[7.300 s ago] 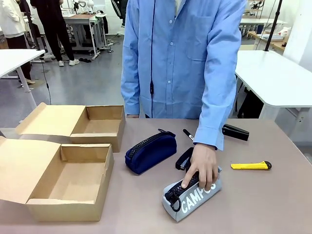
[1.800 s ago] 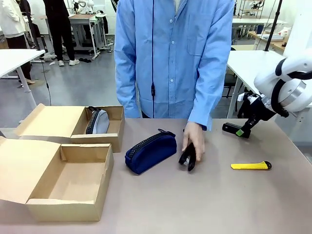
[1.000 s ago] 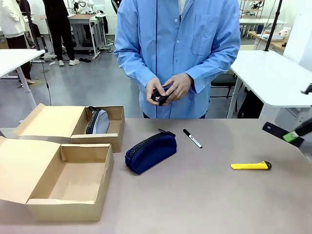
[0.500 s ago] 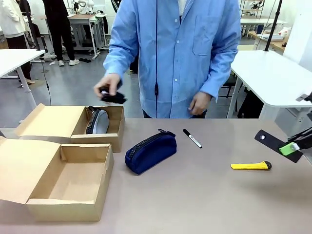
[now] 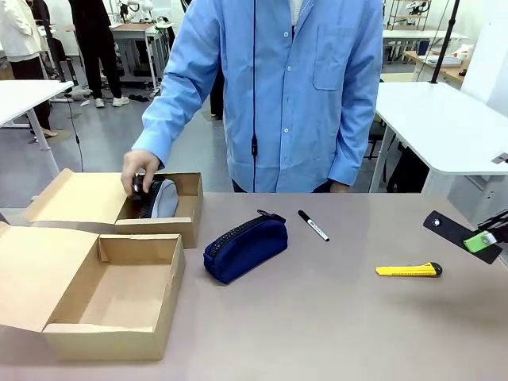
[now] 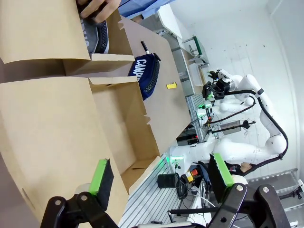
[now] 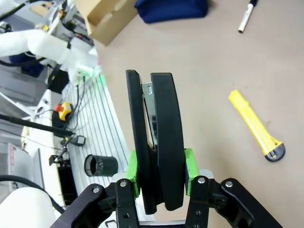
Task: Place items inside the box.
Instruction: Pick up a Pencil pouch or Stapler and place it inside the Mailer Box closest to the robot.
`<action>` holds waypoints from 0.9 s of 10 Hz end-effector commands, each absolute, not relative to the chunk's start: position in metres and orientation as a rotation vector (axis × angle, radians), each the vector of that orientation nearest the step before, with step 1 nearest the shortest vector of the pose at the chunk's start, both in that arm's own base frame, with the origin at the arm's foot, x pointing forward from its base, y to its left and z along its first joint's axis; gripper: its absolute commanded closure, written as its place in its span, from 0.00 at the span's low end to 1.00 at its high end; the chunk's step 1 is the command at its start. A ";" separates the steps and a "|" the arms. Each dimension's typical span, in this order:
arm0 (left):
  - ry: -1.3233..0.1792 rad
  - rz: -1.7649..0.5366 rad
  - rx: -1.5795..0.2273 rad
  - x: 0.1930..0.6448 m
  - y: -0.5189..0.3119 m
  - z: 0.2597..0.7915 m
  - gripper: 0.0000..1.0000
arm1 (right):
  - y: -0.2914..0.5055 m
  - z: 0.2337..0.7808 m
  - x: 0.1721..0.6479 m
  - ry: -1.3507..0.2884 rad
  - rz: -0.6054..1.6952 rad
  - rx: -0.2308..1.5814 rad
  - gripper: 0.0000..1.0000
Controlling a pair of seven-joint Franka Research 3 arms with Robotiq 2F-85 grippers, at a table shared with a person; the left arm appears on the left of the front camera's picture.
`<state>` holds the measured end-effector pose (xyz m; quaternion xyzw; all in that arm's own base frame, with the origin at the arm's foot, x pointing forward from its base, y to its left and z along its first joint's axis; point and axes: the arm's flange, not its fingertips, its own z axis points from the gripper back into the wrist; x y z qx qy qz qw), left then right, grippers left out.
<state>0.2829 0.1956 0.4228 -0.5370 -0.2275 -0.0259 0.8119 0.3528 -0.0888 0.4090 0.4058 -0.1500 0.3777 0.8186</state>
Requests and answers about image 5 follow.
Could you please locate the smaller cardboard box with lid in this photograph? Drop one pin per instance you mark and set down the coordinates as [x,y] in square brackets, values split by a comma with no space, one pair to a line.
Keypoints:
[87,202]

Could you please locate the navy blue zippered pencil case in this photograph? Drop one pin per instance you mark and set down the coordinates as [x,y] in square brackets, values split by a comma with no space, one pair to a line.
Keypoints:
[250,248]

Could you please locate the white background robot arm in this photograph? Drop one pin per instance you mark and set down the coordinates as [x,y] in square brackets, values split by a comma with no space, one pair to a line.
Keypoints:
[137,6]

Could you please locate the small black object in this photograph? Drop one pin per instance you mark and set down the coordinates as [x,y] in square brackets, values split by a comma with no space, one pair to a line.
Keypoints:
[139,188]

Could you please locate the black marker pen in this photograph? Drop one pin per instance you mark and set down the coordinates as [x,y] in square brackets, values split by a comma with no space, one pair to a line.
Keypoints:
[313,226]

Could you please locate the background person in white jacket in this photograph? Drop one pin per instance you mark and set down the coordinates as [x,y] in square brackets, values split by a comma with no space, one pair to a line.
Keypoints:
[20,35]

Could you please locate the long white background table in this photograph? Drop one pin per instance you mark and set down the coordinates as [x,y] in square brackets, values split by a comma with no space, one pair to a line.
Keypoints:
[420,36]

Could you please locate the black tripod pole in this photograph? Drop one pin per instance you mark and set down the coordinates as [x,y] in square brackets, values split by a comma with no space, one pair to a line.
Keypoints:
[446,39]

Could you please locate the person's left hand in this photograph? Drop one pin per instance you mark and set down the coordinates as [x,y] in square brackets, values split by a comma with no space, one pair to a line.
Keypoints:
[339,188]

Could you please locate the person's left forearm blue sleeve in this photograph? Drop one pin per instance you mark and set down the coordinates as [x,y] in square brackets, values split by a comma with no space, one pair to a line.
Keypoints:
[353,143]

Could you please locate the larger cardboard box with lid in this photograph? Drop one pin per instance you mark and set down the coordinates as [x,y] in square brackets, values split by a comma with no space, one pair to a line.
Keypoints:
[79,285]

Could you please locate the background person in black clothes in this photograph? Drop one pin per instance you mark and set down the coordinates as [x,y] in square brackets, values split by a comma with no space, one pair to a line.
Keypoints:
[95,43]

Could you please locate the grey workbench with brown top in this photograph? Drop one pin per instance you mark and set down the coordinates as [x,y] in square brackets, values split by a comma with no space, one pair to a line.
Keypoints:
[135,43]

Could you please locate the white table with rounded corner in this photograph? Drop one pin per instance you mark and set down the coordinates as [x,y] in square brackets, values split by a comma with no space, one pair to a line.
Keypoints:
[436,123]

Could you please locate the dark blue cup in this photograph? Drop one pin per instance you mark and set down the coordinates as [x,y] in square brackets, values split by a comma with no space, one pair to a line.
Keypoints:
[423,47]

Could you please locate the wooden background desk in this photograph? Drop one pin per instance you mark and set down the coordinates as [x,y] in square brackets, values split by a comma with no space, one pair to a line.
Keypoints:
[452,71]

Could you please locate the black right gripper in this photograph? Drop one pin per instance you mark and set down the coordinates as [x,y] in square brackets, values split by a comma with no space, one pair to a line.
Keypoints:
[498,224]

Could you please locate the grey zippered pencil case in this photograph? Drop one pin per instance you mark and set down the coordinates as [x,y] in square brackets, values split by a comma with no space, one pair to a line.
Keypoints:
[164,200]

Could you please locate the white tray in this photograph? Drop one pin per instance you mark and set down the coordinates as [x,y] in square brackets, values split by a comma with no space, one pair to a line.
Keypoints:
[446,60]

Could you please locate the person's right forearm blue sleeve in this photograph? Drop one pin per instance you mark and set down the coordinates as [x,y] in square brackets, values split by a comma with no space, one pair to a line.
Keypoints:
[166,107]

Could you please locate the person's right hand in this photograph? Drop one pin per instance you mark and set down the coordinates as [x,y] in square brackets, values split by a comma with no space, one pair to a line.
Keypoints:
[137,166]

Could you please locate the person in blue shirt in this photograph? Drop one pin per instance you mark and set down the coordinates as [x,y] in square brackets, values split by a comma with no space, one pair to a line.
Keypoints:
[278,91]

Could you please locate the white table with slanted leg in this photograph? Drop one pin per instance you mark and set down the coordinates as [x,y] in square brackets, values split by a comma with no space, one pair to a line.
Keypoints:
[24,97]

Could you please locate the black object under white table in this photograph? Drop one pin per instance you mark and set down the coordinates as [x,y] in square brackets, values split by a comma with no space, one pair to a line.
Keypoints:
[409,170]

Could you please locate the yellow black utility knife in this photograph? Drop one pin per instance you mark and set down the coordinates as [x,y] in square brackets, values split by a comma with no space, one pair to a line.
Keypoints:
[405,271]

